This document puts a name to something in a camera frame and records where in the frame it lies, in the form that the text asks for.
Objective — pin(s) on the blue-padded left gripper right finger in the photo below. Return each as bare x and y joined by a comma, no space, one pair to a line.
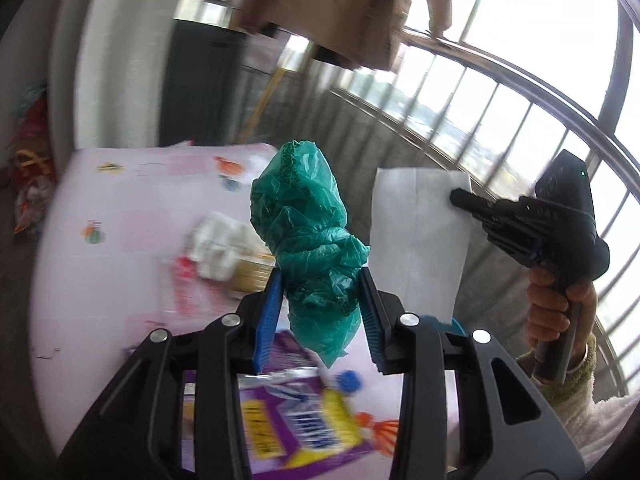
375,320

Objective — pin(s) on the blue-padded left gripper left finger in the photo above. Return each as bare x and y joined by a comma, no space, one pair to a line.
266,319

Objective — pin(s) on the clear Pepsi plastic bottle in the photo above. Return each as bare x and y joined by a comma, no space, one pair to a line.
301,384

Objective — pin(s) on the red white plastic bag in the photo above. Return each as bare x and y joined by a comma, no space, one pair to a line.
418,240

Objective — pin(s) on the green plastic bag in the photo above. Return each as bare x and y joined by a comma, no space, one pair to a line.
297,210

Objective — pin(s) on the purple noodle snack bag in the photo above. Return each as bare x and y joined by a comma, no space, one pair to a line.
303,439

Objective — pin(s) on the person's right hand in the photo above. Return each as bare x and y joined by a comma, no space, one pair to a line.
551,313

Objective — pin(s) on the metal balcony railing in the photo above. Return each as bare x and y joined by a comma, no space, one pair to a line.
435,110

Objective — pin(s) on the dark green cabinet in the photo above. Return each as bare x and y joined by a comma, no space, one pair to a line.
200,90

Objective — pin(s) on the beige hanging jacket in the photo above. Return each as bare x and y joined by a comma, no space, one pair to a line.
351,33

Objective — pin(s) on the yellow broom handle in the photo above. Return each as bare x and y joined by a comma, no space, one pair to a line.
266,96

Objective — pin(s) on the pile of bags by wall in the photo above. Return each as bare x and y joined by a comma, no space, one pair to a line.
32,167

